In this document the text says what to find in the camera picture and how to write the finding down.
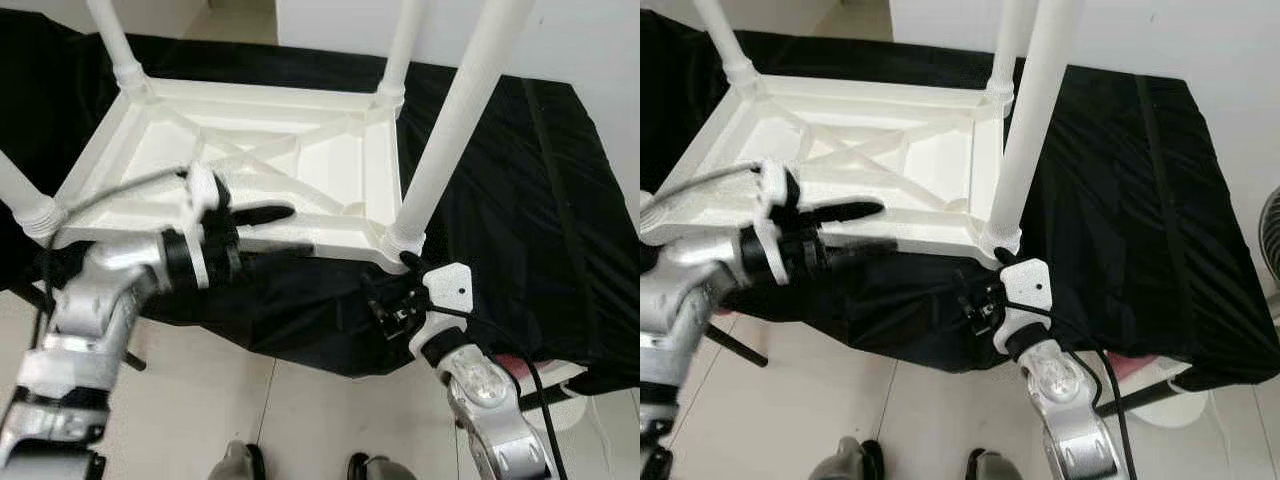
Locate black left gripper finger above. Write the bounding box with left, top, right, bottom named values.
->
left=815, top=200, right=886, bottom=223
left=240, top=243, right=316, bottom=267
left=825, top=238, right=901, bottom=263
left=235, top=203, right=296, bottom=226

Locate white plastic table leg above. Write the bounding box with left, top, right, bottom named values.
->
left=980, top=0, right=1086, bottom=253
left=985, top=0, right=1036, bottom=103
left=692, top=0, right=761, bottom=96
left=85, top=0, right=153, bottom=101
left=0, top=150, right=69, bottom=241
left=375, top=0, right=428, bottom=113
left=380, top=0, right=536, bottom=256

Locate white round plastic base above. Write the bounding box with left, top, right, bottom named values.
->
left=1128, top=355, right=1213, bottom=428
left=495, top=355, right=593, bottom=433

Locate white standing fan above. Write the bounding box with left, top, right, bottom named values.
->
left=1260, top=185, right=1280, bottom=291

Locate grey left robot foot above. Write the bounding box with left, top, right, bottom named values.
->
left=810, top=437, right=887, bottom=480
left=208, top=440, right=267, bottom=480

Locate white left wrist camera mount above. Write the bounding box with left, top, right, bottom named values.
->
left=753, top=160, right=803, bottom=286
left=180, top=163, right=229, bottom=291

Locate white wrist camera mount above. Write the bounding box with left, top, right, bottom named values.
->
left=993, top=258, right=1053, bottom=356
left=180, top=163, right=229, bottom=291
left=753, top=160, right=803, bottom=286
left=408, top=262, right=473, bottom=361

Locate white plastic table top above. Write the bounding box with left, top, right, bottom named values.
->
left=50, top=75, right=433, bottom=271
left=640, top=70, right=1026, bottom=266

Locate black table cloth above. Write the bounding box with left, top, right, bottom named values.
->
left=0, top=10, right=626, bottom=386
left=640, top=8, right=1256, bottom=386

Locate grey right robot foot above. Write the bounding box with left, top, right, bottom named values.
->
left=965, top=450, right=1028, bottom=480
left=348, top=453, right=418, bottom=480

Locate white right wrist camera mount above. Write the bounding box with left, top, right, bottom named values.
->
left=993, top=258, right=1053, bottom=356
left=408, top=262, right=473, bottom=361

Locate grey robot foot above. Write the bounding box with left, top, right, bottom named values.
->
left=965, top=450, right=1028, bottom=480
left=208, top=440, right=267, bottom=480
left=348, top=453, right=418, bottom=480
left=810, top=437, right=887, bottom=480

